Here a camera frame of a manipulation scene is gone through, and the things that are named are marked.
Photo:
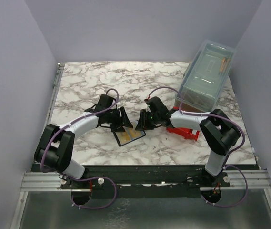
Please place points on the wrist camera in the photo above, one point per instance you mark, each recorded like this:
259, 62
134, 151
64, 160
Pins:
104, 102
156, 106

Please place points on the aluminium mounting rail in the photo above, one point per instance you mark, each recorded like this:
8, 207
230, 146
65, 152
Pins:
231, 179

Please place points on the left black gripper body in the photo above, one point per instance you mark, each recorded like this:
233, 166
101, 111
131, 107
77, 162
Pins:
115, 119

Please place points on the black leather card holder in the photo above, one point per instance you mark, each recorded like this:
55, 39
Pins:
129, 135

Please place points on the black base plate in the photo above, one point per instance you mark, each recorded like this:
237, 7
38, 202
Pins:
108, 182

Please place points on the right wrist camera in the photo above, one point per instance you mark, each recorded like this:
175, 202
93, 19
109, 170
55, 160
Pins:
156, 106

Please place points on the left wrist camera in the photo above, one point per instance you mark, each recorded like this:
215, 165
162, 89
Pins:
104, 102

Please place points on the red plastic bin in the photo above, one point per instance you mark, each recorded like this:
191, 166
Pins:
186, 133

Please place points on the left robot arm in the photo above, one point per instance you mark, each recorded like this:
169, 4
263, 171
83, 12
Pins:
55, 148

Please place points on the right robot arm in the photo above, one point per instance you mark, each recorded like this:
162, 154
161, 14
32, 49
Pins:
220, 132

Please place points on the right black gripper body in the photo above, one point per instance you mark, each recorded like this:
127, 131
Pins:
148, 120

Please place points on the clear plastic storage box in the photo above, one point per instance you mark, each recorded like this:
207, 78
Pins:
205, 77

